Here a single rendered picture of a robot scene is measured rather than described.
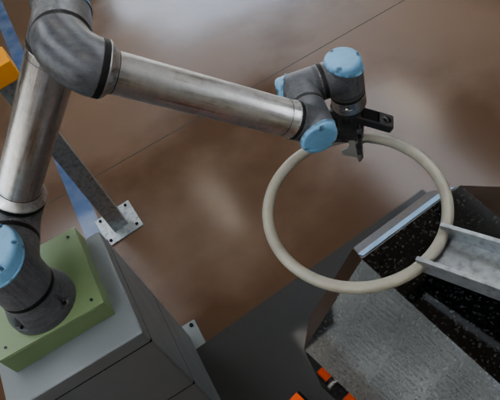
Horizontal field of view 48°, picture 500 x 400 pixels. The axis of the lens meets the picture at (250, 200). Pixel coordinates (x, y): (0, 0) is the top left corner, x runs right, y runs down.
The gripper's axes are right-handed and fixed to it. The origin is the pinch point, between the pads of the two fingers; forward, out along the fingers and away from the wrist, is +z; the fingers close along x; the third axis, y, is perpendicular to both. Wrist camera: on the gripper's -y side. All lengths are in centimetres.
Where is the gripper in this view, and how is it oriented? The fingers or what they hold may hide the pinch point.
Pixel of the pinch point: (362, 150)
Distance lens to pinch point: 168.2
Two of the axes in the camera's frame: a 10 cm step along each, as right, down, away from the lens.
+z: 2.3, 5.3, 8.2
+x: -1.4, 8.5, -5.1
